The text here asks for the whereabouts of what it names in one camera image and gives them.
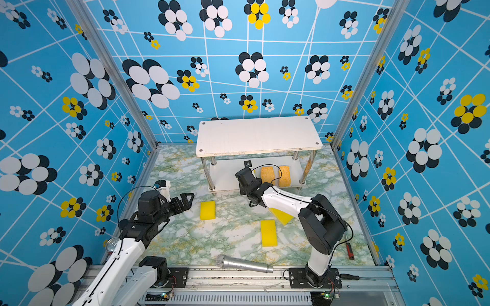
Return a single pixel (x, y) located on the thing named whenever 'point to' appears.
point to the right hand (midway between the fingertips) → (248, 181)
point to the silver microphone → (227, 261)
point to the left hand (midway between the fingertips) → (187, 196)
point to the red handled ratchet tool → (351, 255)
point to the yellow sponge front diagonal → (284, 217)
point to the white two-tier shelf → (224, 145)
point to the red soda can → (111, 245)
